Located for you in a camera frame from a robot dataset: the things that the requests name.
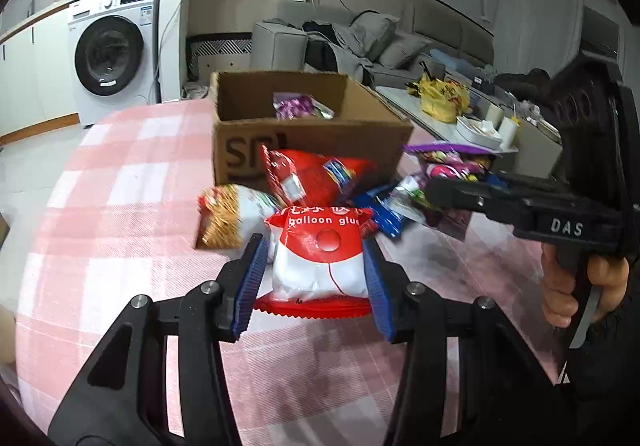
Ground right hand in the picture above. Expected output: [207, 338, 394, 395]
[540, 242, 630, 331]

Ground grey clothes on sofa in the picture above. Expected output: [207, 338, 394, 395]
[302, 21, 374, 88]

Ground white coffee table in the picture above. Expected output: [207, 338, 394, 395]
[375, 87, 518, 154]

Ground purple candy bag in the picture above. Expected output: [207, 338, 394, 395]
[389, 139, 499, 243]

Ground noodle snack bag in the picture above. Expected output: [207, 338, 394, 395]
[195, 184, 282, 250]

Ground brown cardboard box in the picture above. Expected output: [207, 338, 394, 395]
[209, 70, 413, 188]

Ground white washing machine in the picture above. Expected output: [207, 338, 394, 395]
[67, 0, 160, 127]

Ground yellow plastic bag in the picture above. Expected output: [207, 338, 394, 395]
[406, 73, 471, 123]

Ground silver purple snack bag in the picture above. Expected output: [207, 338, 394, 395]
[272, 92, 334, 120]

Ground red chips bag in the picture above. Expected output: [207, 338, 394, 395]
[260, 145, 376, 208]

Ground white bowl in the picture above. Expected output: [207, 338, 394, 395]
[456, 116, 502, 149]

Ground grey sofa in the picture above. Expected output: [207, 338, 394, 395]
[250, 0, 495, 88]

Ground blue snack packet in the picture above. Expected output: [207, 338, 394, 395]
[350, 184, 406, 239]

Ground pink plaid tablecloth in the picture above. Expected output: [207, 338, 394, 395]
[17, 100, 559, 445]

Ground white kitchen cabinet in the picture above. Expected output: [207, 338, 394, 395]
[0, 11, 77, 135]

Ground red white balloon glue bag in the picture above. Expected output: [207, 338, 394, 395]
[255, 206, 372, 319]

